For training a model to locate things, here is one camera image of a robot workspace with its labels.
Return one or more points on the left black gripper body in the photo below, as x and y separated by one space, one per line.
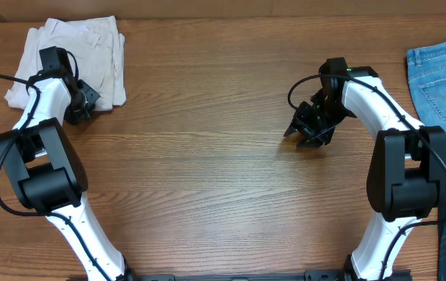
83 104

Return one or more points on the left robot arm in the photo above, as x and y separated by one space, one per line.
41 174

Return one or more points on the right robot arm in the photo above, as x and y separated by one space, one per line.
407 173

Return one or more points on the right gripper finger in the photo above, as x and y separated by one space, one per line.
291 129
309 143

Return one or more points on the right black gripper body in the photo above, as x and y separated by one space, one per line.
319 123

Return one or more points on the beige shorts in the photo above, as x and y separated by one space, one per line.
98 53

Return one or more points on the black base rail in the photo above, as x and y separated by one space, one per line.
242 277

